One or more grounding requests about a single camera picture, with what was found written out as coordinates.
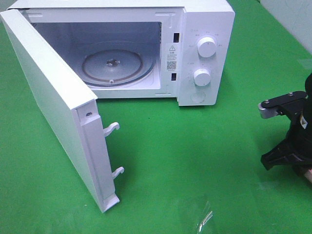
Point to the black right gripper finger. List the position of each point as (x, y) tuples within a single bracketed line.
[(287, 153)]

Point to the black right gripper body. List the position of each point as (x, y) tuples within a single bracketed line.
[(298, 141)]

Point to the round microwave door button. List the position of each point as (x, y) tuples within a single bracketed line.
[(198, 97)]

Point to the white microwave door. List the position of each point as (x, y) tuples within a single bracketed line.
[(68, 105)]

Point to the pink round plate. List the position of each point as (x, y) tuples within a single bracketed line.
[(307, 173)]

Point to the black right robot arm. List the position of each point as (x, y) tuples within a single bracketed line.
[(309, 85)]

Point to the lower white microwave knob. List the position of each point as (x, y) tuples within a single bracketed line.
[(202, 77)]

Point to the white microwave knob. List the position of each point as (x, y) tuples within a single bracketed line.
[(202, 77), (206, 47)]

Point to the upper white microwave knob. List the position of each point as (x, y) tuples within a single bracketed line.
[(206, 47)]

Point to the white microwave oven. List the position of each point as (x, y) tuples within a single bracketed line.
[(168, 30)]

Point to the glass microwave turntable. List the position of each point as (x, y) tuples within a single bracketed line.
[(115, 67)]

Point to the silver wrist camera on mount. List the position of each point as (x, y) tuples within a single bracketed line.
[(290, 104)]

